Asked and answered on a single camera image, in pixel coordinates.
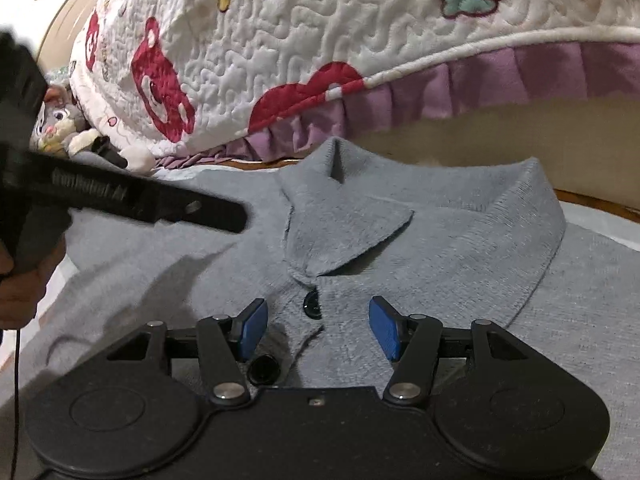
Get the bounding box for white quilt with red bears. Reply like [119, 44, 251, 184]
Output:
[70, 0, 639, 168]

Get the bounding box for grey knit cardigan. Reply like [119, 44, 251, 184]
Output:
[1, 140, 639, 479]

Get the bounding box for grey plush bunny toy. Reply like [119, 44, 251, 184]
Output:
[29, 84, 155, 176]

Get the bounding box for black thin cable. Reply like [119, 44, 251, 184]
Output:
[12, 326, 24, 480]

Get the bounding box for person's left hand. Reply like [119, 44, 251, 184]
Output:
[1, 237, 66, 330]

